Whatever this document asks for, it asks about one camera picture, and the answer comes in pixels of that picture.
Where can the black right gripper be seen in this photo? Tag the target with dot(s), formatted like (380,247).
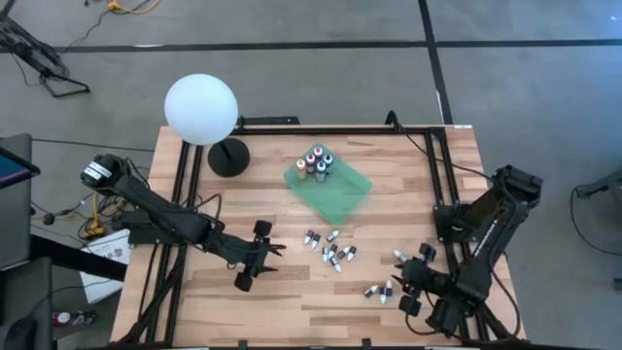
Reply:
(419,279)

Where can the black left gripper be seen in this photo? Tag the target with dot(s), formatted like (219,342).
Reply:
(252,253)

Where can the small dropper food coloring bottle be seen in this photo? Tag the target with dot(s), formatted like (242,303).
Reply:
(335,265)
(400,255)
(325,254)
(383,295)
(315,241)
(332,236)
(370,291)
(332,251)
(389,288)
(343,253)
(308,237)
(352,253)

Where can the yellow food coloring bottle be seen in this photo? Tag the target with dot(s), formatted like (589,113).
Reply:
(301,171)

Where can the green food coloring bottle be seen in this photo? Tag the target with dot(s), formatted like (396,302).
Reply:
(321,172)

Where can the black food coloring bottle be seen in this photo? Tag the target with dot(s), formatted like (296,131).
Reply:
(328,161)

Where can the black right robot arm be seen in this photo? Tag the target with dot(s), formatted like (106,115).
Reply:
(491,243)

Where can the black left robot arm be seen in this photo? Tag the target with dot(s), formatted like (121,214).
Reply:
(160,214)

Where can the green translucent plastic tray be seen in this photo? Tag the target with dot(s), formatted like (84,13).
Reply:
(335,199)

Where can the white globe lamp black base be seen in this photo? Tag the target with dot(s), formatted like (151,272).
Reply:
(200,109)

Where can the white cardboard box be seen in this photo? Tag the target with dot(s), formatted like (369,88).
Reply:
(104,287)

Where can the black floor beam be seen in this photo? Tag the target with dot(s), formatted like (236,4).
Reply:
(73,257)

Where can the red white packet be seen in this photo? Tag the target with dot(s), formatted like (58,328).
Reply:
(63,318)

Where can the dark grey desk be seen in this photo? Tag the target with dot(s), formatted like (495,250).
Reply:
(29,291)

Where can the black computer mouse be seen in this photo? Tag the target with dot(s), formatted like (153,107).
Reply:
(19,334)

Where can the blue screen monitor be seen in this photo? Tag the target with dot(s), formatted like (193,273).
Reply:
(12,170)

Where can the black tripod stand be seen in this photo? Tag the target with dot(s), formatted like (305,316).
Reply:
(36,56)

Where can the black aluminium table frame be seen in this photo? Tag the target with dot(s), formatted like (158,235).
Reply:
(316,130)

